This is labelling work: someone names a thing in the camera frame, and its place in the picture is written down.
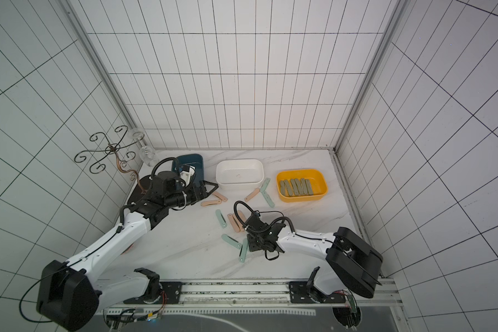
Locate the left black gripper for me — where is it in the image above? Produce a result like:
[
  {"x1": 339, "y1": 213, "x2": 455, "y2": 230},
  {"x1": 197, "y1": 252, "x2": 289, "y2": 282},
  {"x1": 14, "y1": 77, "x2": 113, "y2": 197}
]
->
[{"x1": 167, "y1": 179, "x2": 219, "y2": 208}]

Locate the white storage box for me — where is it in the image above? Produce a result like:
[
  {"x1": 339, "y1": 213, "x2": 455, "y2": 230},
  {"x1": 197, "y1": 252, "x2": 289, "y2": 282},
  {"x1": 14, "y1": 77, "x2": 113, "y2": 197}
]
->
[{"x1": 216, "y1": 159, "x2": 265, "y2": 190}]

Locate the olive knife pair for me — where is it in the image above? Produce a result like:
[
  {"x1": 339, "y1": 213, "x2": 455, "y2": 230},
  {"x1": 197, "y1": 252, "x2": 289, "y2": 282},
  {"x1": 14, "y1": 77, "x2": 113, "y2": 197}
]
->
[{"x1": 300, "y1": 178, "x2": 308, "y2": 196}]

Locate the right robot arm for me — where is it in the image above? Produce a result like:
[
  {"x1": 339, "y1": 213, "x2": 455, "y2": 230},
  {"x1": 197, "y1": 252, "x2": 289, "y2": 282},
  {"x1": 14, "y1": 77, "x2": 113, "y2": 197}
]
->
[{"x1": 247, "y1": 224, "x2": 383, "y2": 299}]

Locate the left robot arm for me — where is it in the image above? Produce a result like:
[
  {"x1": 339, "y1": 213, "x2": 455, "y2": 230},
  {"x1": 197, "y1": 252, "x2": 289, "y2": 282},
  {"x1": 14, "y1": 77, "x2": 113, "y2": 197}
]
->
[{"x1": 36, "y1": 170, "x2": 218, "y2": 331}]

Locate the dark teal storage box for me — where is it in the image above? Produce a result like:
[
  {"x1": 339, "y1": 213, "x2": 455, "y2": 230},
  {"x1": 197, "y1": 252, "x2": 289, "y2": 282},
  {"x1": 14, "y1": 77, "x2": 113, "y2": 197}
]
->
[{"x1": 172, "y1": 154, "x2": 204, "y2": 181}]

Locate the yellow storage box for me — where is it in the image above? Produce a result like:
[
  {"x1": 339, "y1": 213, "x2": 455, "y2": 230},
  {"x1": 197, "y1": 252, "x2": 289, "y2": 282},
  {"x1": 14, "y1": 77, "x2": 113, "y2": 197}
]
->
[{"x1": 276, "y1": 169, "x2": 328, "y2": 203}]

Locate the pink knife upper left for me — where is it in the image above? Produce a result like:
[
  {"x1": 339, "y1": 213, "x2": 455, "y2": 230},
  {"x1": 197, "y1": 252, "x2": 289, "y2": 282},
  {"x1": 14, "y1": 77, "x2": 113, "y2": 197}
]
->
[{"x1": 213, "y1": 191, "x2": 228, "y2": 202}]

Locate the mint knife lower vertical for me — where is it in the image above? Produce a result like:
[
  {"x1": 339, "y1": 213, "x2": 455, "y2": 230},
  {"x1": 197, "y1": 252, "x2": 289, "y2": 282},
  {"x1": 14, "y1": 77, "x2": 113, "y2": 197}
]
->
[{"x1": 239, "y1": 239, "x2": 248, "y2": 263}]

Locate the pink knife cluster left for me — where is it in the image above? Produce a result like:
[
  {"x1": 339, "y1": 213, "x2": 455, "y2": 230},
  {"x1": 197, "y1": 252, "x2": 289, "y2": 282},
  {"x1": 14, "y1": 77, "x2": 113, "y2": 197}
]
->
[{"x1": 228, "y1": 214, "x2": 242, "y2": 232}]

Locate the mint knife left pair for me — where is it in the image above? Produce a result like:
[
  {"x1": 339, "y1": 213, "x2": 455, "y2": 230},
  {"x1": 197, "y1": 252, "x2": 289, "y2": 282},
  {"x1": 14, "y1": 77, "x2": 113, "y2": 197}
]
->
[{"x1": 215, "y1": 210, "x2": 228, "y2": 229}]

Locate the black oval rack base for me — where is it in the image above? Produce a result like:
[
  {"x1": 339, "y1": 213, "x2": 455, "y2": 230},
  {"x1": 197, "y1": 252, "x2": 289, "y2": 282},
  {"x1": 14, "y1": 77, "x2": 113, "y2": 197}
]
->
[{"x1": 127, "y1": 175, "x2": 152, "y2": 205}]

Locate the clear wine glass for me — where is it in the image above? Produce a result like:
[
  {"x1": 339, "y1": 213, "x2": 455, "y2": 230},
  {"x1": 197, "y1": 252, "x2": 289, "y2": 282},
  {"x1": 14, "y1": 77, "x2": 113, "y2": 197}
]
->
[{"x1": 129, "y1": 128, "x2": 159, "y2": 167}]

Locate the metal scroll glass rack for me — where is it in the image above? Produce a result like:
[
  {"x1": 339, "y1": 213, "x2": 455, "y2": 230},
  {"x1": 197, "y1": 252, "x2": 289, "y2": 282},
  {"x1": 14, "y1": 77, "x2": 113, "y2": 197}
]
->
[{"x1": 73, "y1": 124, "x2": 145, "y2": 181}]

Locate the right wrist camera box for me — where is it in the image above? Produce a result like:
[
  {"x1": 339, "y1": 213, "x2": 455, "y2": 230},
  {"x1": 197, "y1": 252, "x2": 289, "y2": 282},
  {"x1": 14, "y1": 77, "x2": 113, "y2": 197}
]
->
[{"x1": 245, "y1": 212, "x2": 271, "y2": 234}]

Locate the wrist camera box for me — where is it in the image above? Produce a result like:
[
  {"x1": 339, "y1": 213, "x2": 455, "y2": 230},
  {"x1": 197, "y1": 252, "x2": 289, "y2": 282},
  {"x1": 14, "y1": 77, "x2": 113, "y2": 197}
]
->
[
  {"x1": 245, "y1": 212, "x2": 271, "y2": 234},
  {"x1": 179, "y1": 164, "x2": 196, "y2": 186}
]

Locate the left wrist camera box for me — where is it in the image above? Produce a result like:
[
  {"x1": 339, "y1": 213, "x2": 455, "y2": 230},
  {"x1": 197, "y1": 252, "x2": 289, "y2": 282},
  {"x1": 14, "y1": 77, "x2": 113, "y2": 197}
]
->
[{"x1": 179, "y1": 164, "x2": 196, "y2": 186}]

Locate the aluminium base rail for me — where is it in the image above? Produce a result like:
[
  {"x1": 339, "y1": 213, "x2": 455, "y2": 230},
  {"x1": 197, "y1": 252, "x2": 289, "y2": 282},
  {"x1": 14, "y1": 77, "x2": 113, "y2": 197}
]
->
[{"x1": 106, "y1": 279, "x2": 403, "y2": 314}]

